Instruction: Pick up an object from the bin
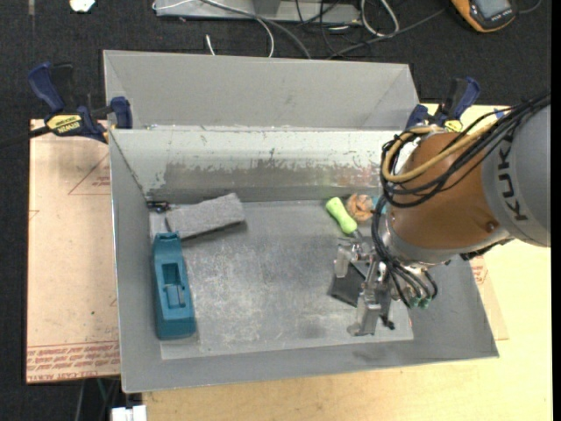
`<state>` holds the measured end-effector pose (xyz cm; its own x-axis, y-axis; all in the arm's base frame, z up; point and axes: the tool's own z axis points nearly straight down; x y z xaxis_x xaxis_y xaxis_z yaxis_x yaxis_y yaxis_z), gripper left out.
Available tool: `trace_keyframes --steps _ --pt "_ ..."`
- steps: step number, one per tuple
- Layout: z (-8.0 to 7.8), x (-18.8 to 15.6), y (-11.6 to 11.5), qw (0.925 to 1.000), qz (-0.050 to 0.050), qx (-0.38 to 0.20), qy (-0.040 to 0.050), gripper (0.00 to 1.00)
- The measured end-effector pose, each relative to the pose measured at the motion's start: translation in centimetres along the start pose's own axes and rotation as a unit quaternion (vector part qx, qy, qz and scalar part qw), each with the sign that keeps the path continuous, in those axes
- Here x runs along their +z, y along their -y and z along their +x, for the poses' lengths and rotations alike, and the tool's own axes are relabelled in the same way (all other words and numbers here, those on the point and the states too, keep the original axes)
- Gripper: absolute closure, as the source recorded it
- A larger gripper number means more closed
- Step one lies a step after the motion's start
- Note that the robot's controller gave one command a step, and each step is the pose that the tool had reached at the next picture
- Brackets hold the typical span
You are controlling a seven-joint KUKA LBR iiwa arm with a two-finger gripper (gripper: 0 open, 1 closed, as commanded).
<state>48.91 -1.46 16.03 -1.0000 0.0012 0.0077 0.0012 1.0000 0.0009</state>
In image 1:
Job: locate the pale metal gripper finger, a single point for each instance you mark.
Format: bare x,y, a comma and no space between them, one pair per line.
367,316
342,261

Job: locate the black flat pouch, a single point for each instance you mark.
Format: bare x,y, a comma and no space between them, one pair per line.
346,288

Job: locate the tan and orange toy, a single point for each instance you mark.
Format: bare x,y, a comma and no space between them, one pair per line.
359,206

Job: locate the grey metal bin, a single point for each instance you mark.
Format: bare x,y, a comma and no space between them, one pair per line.
271,252

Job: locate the teal tape dispenser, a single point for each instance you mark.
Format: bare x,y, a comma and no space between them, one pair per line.
173,287

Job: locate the small black clip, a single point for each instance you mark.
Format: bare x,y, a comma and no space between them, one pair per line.
157,205

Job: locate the brown cardboard board, red print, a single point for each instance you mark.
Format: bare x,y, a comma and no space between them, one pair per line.
66,244

